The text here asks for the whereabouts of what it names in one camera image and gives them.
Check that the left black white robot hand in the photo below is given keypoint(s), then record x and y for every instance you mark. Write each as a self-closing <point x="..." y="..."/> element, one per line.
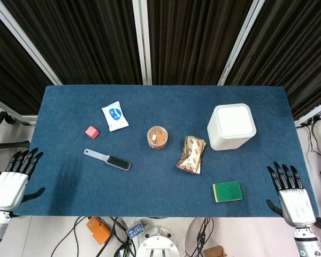
<point x="8" y="188"/>

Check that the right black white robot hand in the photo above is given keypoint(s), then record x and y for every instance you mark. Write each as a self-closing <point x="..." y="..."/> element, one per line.
<point x="297" y="206"/>

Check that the green yellow sponge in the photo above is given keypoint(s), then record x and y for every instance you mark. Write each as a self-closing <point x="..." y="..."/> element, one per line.
<point x="228" y="191"/>

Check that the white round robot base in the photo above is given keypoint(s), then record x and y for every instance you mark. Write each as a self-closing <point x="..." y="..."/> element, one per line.
<point x="157" y="242"/>

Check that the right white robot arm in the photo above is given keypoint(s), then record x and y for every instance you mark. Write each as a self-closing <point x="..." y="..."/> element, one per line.
<point x="309" y="243"/>

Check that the white square container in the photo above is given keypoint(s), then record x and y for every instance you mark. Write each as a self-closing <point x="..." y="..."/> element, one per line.
<point x="231" y="125"/>

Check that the black office chair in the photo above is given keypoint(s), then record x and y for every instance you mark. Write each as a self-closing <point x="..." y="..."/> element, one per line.
<point x="5" y="146"/>

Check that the brown cardboard piece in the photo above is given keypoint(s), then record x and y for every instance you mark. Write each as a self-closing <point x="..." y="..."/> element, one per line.
<point x="214" y="252"/>

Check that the orange box device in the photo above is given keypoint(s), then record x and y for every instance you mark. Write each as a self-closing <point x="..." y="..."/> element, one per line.
<point x="98" y="230"/>

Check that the pink foam cube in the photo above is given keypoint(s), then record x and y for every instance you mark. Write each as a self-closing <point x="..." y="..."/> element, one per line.
<point x="92" y="132"/>

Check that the grey round floor plate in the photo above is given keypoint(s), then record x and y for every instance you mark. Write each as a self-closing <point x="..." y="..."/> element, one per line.
<point x="193" y="235"/>

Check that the dark pleated curtain panel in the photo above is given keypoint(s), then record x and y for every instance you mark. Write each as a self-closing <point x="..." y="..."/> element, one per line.
<point x="291" y="48"/>
<point x="91" y="40"/>
<point x="192" y="40"/>
<point x="13" y="80"/>

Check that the grey brush black bristles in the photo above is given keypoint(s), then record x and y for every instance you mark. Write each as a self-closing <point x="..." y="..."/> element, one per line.
<point x="115" y="161"/>

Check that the gold red snack package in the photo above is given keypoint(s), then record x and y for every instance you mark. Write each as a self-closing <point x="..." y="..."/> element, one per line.
<point x="191" y="155"/>

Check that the white blue wipes packet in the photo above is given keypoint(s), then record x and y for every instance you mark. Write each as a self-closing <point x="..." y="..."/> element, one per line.
<point x="115" y="116"/>

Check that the blue circuit board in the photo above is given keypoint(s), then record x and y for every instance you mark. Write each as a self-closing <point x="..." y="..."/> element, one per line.
<point x="135" y="229"/>

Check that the blue carpet table cover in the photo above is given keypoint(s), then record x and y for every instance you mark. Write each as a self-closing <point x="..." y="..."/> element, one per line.
<point x="160" y="187"/>

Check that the clear jar of rubber bands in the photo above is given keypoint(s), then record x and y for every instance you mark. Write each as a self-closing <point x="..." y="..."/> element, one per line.
<point x="157" y="137"/>

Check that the white frame rail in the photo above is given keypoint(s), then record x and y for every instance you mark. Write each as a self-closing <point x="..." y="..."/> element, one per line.
<point x="314" y="112"/>
<point x="8" y="109"/>

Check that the white frame post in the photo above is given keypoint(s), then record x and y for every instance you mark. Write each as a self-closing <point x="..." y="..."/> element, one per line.
<point x="142" y="40"/>
<point x="240" y="40"/>
<point x="26" y="40"/>

